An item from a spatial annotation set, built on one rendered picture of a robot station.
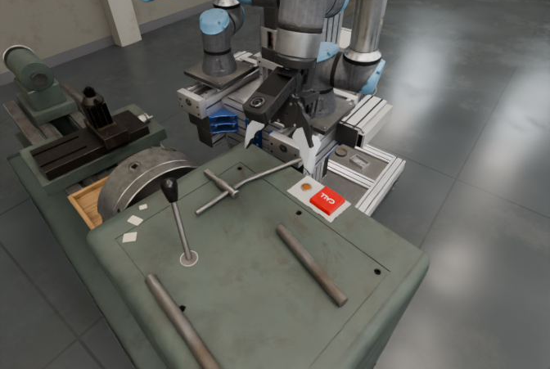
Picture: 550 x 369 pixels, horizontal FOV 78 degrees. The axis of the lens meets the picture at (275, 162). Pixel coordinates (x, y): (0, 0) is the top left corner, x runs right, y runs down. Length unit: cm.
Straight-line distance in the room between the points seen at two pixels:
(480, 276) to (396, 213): 60
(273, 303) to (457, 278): 182
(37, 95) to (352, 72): 150
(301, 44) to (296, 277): 42
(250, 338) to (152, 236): 30
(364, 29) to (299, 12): 52
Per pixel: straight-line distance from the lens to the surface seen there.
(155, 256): 75
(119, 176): 100
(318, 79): 117
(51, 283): 248
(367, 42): 109
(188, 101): 149
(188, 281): 70
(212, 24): 143
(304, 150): 61
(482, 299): 237
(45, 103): 204
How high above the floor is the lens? 186
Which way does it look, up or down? 42 degrees down
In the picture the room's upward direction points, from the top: straight up
